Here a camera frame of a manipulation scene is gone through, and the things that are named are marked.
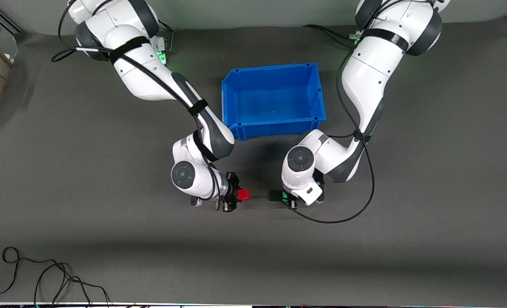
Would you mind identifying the black right arm base cables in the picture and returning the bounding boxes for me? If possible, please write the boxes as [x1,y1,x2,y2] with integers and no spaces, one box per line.
[157,19,175,54]

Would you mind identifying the blue plastic storage bin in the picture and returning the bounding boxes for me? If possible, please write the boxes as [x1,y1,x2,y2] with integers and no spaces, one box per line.
[221,62,327,142]

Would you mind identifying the black arm base cables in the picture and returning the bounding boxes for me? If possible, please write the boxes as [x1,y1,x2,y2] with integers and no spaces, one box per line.
[302,24,362,48]
[157,19,175,54]

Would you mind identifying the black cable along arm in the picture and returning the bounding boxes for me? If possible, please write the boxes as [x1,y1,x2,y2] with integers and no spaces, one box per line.
[51,0,222,202]
[294,0,376,225]

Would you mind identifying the black cable along right arm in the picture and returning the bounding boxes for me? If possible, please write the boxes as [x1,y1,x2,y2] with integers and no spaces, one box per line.
[51,0,222,202]

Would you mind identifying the loose black cable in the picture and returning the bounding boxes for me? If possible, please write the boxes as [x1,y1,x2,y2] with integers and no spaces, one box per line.
[34,263,110,308]
[0,247,110,308]

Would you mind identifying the aluminium frame rail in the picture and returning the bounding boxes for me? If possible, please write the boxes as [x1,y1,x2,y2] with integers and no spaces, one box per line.
[0,0,24,35]

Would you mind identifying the black left arm base cables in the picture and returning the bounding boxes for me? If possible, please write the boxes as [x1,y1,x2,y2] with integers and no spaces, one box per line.
[302,24,362,48]

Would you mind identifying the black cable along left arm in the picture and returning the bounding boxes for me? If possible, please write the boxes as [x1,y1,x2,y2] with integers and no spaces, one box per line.
[294,0,376,225]

